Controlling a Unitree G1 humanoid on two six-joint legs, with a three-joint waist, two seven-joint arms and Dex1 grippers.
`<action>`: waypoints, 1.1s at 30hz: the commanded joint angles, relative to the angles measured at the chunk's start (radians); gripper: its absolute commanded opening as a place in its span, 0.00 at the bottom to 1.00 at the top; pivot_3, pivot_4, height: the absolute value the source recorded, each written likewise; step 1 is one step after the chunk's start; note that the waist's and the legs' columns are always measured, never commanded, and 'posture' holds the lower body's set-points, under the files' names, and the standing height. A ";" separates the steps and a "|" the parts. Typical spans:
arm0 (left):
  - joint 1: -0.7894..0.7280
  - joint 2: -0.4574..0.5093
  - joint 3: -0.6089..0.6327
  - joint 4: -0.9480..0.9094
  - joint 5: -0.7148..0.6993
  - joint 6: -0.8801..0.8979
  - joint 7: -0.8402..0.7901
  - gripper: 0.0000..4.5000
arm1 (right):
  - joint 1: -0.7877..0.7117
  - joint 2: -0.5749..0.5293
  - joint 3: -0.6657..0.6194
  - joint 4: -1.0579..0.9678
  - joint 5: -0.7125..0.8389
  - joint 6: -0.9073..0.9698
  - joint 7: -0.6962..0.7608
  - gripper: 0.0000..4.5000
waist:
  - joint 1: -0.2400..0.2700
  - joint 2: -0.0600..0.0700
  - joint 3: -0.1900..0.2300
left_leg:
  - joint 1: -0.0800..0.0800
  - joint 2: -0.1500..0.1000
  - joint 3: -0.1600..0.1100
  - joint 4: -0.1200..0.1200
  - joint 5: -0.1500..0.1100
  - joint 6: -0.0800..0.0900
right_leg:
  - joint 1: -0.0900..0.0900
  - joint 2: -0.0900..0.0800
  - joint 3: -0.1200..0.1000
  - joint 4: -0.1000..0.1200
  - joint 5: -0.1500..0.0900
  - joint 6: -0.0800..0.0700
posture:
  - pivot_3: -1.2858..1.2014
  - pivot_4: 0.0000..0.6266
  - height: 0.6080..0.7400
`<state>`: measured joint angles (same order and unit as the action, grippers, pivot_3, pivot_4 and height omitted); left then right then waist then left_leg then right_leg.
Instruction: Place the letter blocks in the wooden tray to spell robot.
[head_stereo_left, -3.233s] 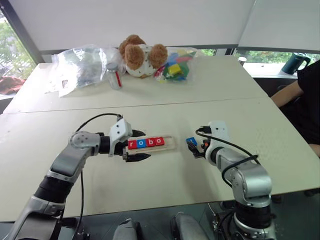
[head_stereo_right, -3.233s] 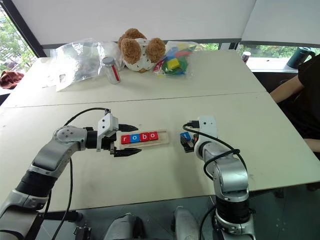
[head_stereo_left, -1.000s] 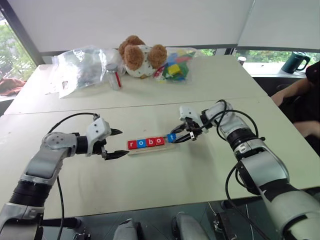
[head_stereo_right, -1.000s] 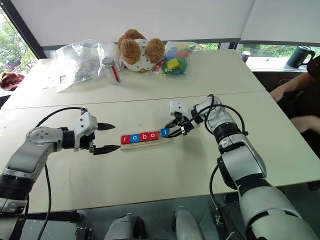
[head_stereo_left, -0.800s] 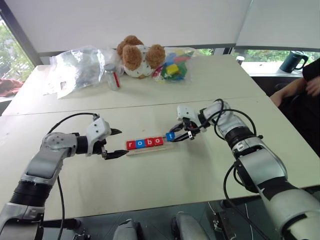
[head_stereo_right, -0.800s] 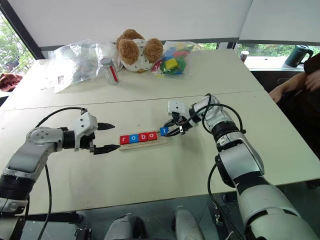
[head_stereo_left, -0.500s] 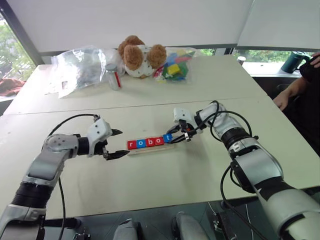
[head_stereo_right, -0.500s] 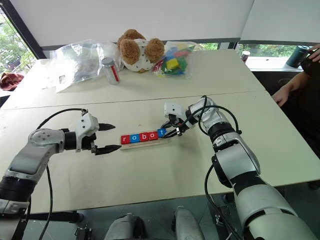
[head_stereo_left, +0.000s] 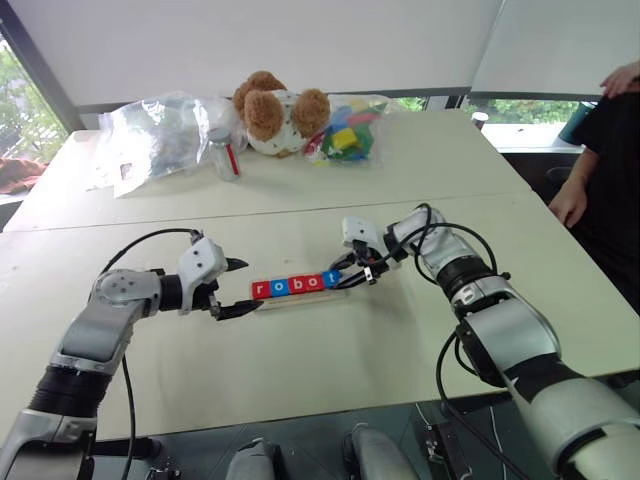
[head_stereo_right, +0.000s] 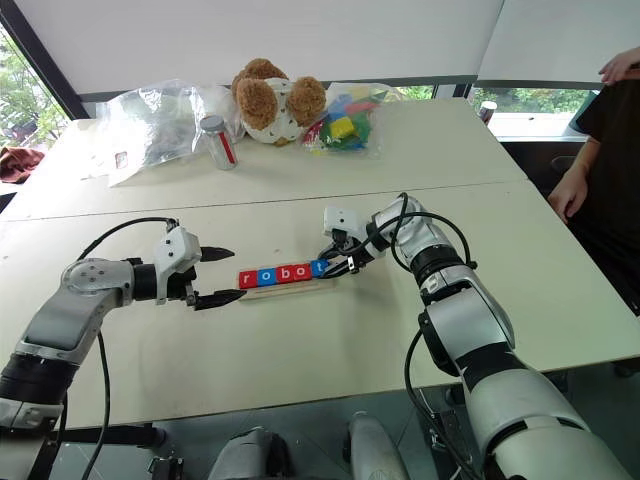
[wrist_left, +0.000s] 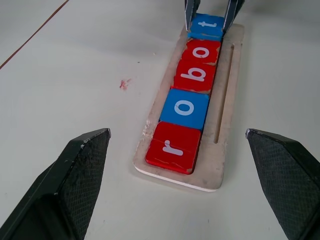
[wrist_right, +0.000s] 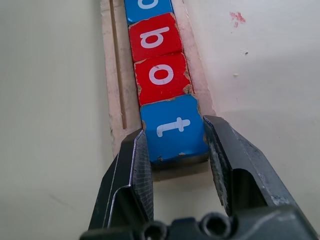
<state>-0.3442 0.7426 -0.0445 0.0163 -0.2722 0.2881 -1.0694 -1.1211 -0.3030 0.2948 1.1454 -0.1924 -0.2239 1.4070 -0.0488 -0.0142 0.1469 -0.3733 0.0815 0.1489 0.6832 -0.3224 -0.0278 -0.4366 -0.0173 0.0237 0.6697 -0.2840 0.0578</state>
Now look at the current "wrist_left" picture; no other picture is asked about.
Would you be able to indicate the blue letter t tile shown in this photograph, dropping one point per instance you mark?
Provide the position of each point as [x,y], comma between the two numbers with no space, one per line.
[207,31]

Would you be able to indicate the red letter o tile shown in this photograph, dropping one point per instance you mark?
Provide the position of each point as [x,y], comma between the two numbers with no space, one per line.
[195,48]

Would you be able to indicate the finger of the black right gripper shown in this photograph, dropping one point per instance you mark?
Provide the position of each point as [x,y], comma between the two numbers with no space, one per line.
[232,12]
[191,11]

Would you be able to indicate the blue letter o tile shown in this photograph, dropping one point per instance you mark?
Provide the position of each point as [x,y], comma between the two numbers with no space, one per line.
[197,117]

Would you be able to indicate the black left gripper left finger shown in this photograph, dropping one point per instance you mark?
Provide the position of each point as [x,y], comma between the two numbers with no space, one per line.
[62,190]

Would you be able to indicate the light wooden letter tray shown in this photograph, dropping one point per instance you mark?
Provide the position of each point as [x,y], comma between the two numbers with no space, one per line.
[212,160]

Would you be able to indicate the red letter b tile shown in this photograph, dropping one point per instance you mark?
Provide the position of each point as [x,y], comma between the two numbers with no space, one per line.
[187,85]

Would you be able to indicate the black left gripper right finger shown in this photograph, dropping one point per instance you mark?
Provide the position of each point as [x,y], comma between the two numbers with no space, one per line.
[287,180]

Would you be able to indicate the red letter r tile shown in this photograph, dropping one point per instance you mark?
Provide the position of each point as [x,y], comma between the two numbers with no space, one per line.
[182,140]

